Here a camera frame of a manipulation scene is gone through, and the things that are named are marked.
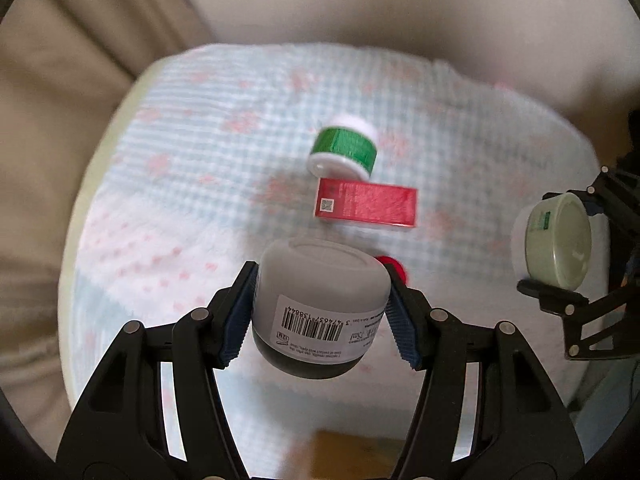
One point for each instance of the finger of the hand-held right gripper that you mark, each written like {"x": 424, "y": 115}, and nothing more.
{"x": 607, "y": 195}
{"x": 575, "y": 310}

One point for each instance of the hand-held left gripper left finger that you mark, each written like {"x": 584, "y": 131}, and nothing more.
{"x": 236, "y": 317}

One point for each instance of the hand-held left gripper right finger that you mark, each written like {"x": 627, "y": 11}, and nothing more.
{"x": 403, "y": 322}

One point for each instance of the pale green jar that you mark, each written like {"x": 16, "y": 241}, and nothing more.
{"x": 555, "y": 242}

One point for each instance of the grey jar with black lid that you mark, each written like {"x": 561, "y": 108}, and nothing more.
{"x": 320, "y": 300}

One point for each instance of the small red cap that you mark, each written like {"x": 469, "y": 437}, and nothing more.
{"x": 392, "y": 265}

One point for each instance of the red carton box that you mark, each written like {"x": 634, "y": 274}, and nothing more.
{"x": 367, "y": 203}

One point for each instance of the yellow-brown flat object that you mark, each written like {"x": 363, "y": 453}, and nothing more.
{"x": 360, "y": 455}

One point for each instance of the blue checked cloth pink print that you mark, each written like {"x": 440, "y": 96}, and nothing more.
{"x": 210, "y": 160}

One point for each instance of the white jar with green label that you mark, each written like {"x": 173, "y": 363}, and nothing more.
{"x": 345, "y": 147}

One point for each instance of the cream round stool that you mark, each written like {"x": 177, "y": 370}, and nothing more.
{"x": 92, "y": 185}

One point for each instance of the beige sofa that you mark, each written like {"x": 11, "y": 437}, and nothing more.
{"x": 55, "y": 85}

